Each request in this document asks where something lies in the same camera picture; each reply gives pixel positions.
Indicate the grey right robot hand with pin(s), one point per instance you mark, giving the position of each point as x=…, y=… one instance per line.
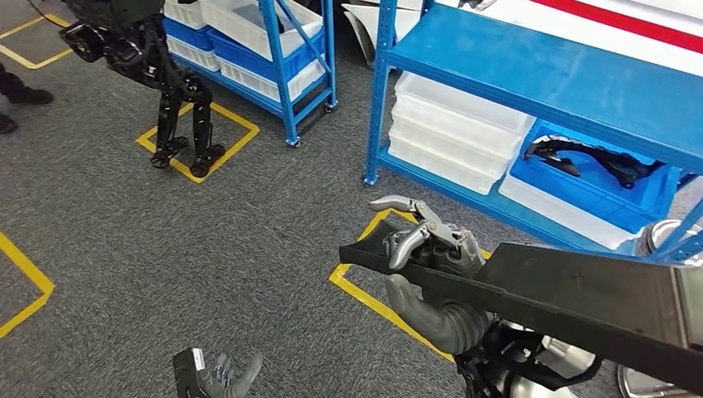
x=434, y=236

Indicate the black plastic panel part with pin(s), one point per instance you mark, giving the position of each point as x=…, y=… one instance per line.
x=576, y=296

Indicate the black curved car part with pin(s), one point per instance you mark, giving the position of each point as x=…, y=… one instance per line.
x=604, y=159

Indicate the blue metal shelf rack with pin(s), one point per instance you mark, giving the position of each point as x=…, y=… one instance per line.
x=280, y=82
x=549, y=82

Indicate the white plastic bin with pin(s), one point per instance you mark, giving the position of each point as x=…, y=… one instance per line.
x=467, y=104
x=439, y=140
x=236, y=24
x=439, y=170
x=184, y=14
x=192, y=55
x=247, y=82
x=549, y=217

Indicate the yellow floor tape square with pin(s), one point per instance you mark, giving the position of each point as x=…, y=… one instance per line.
x=357, y=296

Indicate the blue plastic bin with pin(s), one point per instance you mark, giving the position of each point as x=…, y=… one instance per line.
x=593, y=192

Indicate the chrome stanchion base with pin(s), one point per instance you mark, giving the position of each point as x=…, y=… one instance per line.
x=653, y=384

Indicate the red barrier belt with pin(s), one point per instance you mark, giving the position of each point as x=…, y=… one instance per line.
x=631, y=24

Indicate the black humanoid robot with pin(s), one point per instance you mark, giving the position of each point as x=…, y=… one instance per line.
x=137, y=49

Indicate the person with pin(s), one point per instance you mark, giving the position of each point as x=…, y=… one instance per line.
x=27, y=96

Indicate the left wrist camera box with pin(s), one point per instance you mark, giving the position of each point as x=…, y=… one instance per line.
x=187, y=376

